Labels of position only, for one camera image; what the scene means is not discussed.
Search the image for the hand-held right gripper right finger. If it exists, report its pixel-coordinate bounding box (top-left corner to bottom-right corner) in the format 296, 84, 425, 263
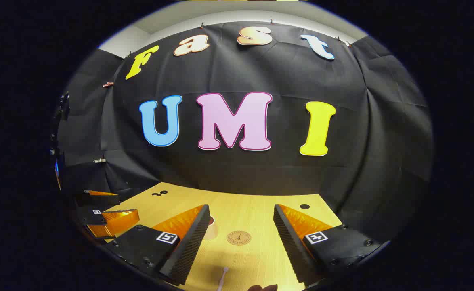
273, 204, 383, 285

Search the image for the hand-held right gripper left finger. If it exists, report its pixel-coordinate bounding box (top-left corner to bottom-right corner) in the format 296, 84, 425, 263
107, 204, 212, 286

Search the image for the beige cup with wooden handle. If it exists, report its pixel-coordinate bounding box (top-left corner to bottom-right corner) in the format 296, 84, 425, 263
202, 215, 218, 241

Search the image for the pale pink toothbrush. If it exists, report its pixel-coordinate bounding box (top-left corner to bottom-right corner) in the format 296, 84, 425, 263
217, 267, 230, 291

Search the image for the round wooden coaster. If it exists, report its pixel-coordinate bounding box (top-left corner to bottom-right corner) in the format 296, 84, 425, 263
227, 230, 252, 246

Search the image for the wooden desktop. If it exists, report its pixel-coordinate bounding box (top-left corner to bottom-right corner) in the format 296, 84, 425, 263
104, 182, 344, 291

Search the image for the black backdrop cloth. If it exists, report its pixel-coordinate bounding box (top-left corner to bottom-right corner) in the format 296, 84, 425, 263
57, 21, 434, 243

